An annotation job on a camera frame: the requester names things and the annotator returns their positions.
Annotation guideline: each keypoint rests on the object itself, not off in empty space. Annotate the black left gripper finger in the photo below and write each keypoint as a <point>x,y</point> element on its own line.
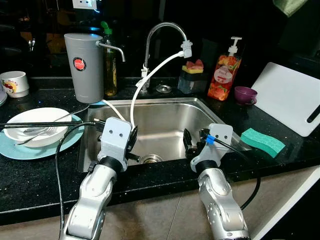
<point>134,137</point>

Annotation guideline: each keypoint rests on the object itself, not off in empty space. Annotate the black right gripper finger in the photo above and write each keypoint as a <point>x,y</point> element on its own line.
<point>188,139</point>
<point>203,134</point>

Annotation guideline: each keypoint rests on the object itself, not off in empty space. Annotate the silver spoon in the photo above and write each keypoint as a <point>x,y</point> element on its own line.
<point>70,115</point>

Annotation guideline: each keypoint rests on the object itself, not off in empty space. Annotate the black chopstick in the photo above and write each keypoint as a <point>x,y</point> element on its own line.
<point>30,123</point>

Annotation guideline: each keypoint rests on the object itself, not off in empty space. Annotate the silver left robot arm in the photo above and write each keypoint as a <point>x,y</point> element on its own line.
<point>92,200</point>

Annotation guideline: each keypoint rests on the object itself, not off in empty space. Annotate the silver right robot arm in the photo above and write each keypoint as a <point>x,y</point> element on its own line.
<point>220,200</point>

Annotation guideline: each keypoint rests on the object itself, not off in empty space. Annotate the blue tape band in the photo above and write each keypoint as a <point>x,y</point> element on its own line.
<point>210,140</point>

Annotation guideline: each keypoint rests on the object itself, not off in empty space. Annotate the metal sink drain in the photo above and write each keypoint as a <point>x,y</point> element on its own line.
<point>151,159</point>

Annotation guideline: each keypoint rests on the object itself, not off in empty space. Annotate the stainless steel sink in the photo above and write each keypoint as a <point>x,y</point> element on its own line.
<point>165,125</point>

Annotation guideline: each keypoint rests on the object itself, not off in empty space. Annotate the dark sponge holder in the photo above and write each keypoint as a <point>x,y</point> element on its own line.
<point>192,85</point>

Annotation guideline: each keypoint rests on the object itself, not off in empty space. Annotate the round chrome counter fitting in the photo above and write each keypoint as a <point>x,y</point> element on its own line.
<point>163,89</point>

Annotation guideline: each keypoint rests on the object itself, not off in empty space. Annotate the purple cup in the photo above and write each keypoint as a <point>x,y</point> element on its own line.
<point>245,96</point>

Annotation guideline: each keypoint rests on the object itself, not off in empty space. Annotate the orange soap pump bottle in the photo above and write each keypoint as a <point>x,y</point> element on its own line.
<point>224,80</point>

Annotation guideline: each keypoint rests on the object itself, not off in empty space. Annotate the green sponge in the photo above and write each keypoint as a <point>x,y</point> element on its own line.
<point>262,142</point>

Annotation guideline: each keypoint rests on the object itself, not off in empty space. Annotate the green capped oil bottle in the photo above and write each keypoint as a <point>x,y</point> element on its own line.
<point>111,75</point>

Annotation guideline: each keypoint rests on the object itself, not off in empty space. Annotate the yellow and red sponge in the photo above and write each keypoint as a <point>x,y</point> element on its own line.
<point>193,68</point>

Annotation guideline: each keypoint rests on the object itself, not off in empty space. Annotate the grey water filter canister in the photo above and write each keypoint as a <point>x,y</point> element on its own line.
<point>87,75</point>

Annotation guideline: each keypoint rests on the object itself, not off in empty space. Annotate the chrome gooseneck faucet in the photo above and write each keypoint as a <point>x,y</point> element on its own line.
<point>146,55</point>

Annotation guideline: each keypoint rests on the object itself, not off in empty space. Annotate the white cutting board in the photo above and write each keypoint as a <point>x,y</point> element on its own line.
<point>290,95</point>

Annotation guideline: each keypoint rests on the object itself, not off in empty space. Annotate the white bowl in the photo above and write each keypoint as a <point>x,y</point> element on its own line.
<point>35,116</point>

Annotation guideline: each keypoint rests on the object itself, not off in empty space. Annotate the teal plate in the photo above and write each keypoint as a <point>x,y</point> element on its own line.
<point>30,152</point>

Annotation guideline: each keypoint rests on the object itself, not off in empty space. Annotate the white printed mug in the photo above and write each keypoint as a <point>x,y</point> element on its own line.
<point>15,85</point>

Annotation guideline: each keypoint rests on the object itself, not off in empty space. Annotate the hanging green cloth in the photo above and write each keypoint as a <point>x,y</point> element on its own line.
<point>289,6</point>

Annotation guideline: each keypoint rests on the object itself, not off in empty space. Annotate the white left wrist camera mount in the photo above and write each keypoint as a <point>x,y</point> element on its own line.
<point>117,137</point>

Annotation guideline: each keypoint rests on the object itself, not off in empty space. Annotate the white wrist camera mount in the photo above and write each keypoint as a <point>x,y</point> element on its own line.
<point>117,137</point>
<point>220,137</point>

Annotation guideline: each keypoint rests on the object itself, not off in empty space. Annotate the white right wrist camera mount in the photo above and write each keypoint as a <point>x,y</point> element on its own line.
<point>220,137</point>

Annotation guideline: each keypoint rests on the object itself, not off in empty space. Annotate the white wall socket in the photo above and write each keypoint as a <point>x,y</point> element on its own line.
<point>84,4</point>

